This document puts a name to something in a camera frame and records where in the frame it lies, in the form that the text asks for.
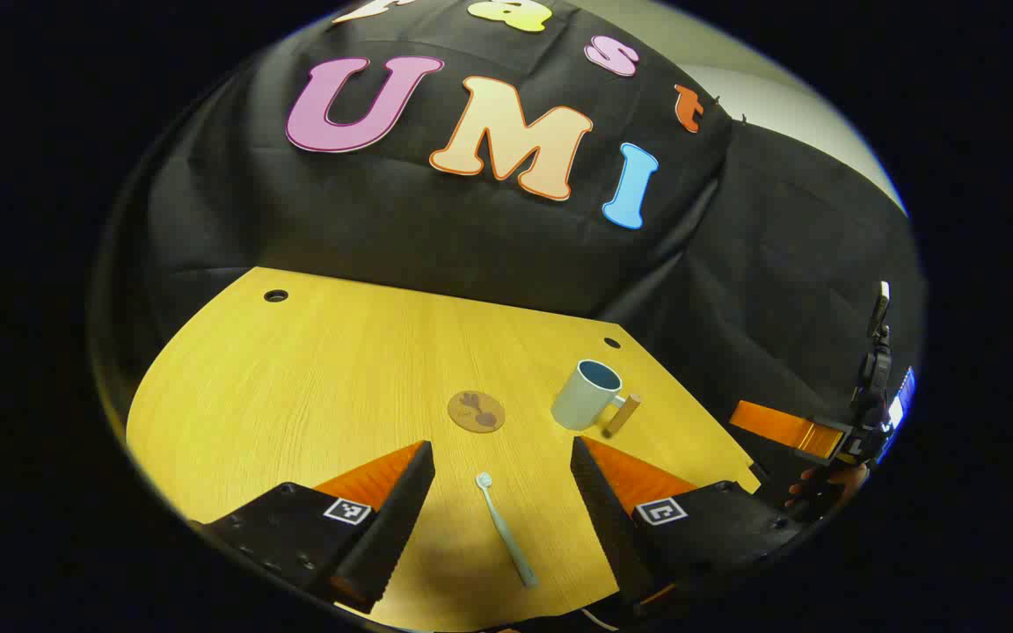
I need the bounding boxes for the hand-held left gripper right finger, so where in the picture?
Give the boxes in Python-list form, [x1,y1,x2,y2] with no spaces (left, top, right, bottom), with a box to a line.
[570,435,802,616]

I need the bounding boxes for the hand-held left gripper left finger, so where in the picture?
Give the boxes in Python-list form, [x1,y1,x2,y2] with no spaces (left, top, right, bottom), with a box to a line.
[193,440,437,615]

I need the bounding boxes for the pale green toothbrush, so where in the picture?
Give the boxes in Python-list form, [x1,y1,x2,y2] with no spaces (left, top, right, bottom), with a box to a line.
[475,472,539,589]

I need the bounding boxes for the pale green cup wooden handle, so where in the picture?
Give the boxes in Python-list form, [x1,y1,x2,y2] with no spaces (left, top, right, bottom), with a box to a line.
[550,359,642,438]

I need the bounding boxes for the round brown coaster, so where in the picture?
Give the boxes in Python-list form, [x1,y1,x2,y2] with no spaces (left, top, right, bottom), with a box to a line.
[448,390,507,433]

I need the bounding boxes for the wooden desktop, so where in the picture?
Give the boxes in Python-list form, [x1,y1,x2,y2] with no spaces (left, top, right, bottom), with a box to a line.
[126,266,762,633]

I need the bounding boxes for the black backdrop cloth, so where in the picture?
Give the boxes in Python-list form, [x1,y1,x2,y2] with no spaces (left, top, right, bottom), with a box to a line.
[93,0,925,493]

